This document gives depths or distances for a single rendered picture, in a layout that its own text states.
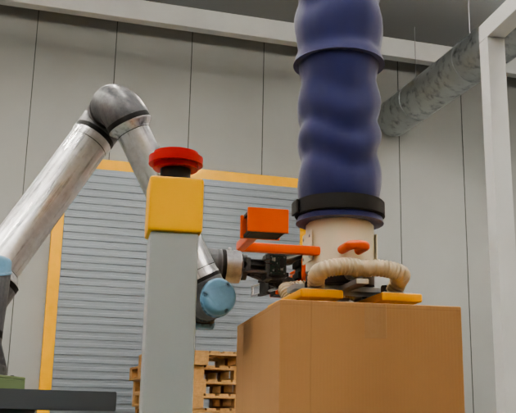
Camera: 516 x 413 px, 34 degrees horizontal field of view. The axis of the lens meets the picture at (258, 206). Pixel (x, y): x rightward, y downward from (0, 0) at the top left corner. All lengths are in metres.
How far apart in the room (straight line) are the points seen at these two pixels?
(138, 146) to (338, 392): 0.80
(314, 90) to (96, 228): 9.41
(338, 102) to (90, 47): 10.33
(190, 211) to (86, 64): 11.19
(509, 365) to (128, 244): 7.11
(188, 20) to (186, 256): 11.09
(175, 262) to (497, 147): 4.57
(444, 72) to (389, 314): 9.40
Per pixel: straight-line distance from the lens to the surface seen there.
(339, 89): 2.12
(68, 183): 2.20
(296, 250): 2.02
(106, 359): 11.22
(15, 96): 11.98
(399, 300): 1.95
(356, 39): 2.17
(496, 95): 5.62
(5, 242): 2.14
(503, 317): 5.28
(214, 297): 2.07
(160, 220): 1.04
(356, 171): 2.06
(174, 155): 1.06
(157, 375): 1.02
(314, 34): 2.18
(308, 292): 1.89
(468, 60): 10.68
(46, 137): 11.81
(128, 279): 11.34
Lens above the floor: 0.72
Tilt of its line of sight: 14 degrees up
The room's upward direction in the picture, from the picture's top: 1 degrees clockwise
